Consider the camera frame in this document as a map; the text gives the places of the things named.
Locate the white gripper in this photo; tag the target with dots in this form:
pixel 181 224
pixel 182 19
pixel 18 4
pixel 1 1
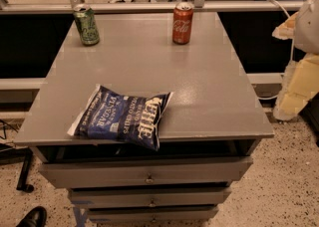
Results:
pixel 308 25

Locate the red coke can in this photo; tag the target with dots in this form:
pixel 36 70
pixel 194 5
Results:
pixel 182 22

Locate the blue kettle chip bag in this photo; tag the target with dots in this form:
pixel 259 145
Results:
pixel 131 119

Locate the green soda can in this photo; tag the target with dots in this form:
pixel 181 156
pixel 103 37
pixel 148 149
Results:
pixel 86 24

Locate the grey drawer cabinet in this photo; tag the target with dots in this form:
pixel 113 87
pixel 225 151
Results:
pixel 213 111

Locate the top grey drawer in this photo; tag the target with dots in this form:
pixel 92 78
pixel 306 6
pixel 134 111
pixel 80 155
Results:
pixel 149 172

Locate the grey drawer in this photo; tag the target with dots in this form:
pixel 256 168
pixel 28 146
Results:
pixel 149 172
pixel 150 197
pixel 121 215

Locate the middle grey drawer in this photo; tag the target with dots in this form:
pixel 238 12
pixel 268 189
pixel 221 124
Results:
pixel 150 197

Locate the bottom grey drawer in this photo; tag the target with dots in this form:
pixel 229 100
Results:
pixel 121 215

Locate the black chair leg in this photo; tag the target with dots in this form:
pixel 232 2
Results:
pixel 10 155

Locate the black shoe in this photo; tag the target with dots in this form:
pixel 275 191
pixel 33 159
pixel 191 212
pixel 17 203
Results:
pixel 35 218

